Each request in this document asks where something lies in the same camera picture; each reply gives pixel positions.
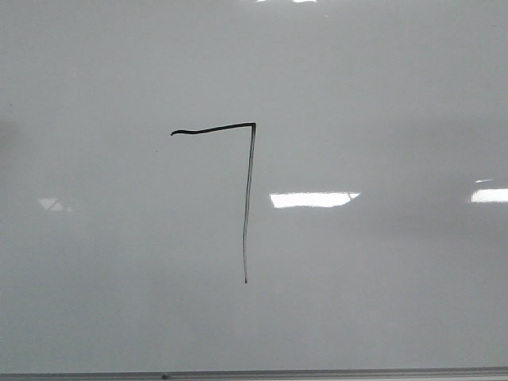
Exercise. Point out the white whiteboard with aluminium frame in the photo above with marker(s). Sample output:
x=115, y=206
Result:
x=252, y=185

